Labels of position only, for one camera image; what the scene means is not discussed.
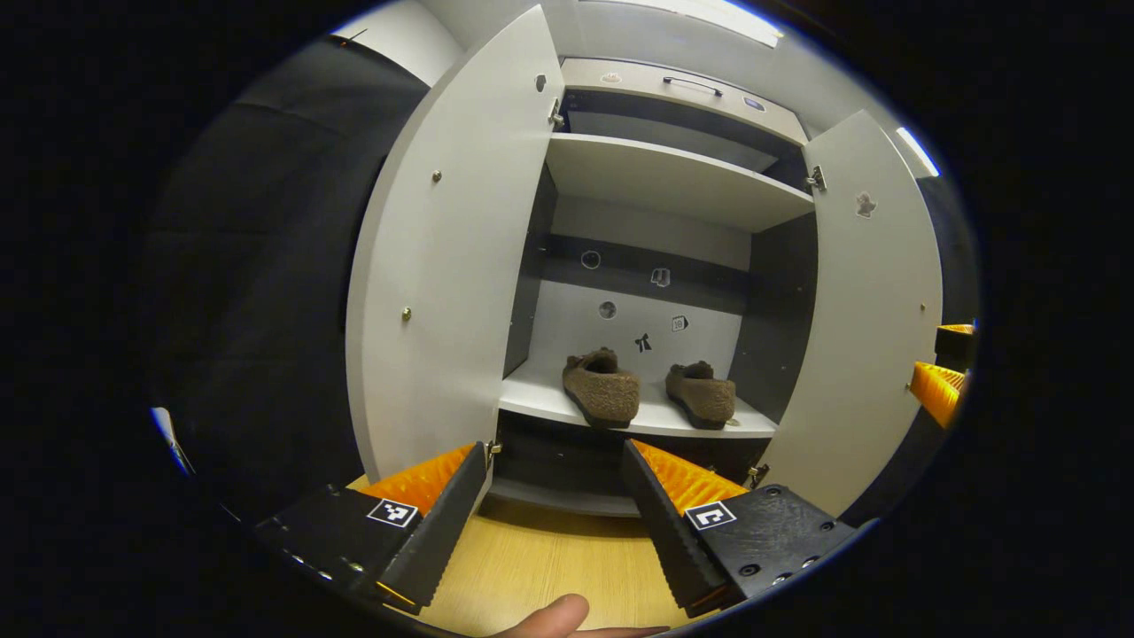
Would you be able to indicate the white shoe cabinet door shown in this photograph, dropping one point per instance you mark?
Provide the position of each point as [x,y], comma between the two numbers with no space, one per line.
[859,354]
[443,266]

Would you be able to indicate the black backdrop cloth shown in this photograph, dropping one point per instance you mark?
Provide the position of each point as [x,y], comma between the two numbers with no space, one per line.
[266,266]

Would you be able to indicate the white shoe cabinet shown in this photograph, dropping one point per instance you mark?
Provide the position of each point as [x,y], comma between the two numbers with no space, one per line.
[673,177]

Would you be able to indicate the long ceiling light panel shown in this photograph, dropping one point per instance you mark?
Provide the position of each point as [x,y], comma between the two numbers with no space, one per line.
[726,22]

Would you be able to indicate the brown fuzzy shoe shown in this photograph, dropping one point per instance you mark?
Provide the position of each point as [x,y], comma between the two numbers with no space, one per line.
[704,399]
[607,394]

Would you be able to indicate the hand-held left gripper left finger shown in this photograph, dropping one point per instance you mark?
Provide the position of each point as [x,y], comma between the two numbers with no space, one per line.
[443,532]

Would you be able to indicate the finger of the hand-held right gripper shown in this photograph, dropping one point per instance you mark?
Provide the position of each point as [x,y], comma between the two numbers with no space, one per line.
[955,347]
[937,394]

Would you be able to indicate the metal door hinge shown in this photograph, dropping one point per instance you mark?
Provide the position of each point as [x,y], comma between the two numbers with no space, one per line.
[756,474]
[555,112]
[492,450]
[816,177]

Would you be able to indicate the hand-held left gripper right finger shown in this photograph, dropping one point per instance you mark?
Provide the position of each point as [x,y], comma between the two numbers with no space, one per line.
[669,532]

